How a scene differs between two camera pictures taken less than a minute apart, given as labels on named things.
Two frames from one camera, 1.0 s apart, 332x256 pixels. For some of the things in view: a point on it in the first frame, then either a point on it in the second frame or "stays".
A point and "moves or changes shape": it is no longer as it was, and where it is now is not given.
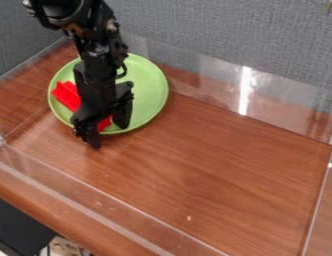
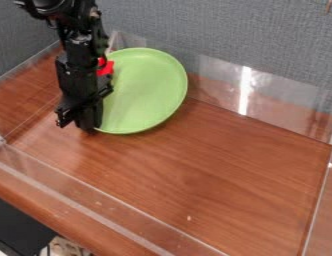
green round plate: (149, 89) moves or changes shape
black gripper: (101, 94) to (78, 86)
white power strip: (64, 247) stays
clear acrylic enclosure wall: (143, 153) stays
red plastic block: (68, 94) moves or changes shape
